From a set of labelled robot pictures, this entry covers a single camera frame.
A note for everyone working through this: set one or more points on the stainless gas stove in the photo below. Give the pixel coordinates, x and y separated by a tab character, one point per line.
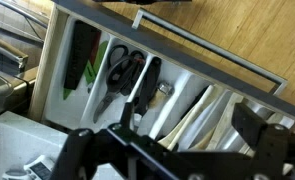
7	90

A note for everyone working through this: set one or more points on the white cutlery organizer tray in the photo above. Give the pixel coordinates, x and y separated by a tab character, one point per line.
70	106

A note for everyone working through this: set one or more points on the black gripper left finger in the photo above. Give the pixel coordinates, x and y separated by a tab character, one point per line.
127	113

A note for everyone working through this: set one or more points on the black sheathed knife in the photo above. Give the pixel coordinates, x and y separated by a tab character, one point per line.
82	53

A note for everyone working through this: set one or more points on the black scissors red pivot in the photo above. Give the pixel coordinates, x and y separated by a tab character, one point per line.
120	46

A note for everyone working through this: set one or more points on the silver metal utensil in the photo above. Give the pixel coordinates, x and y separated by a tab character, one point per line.
233	140

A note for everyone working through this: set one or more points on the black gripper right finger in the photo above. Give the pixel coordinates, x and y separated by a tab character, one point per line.
250	126

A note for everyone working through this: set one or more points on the wooden drawer grey front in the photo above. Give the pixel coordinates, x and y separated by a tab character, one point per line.
187	56

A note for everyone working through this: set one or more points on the red sheathed knife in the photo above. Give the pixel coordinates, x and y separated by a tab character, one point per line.
95	46

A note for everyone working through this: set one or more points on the flat wooden spatula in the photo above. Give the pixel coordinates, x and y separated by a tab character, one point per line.
227	116

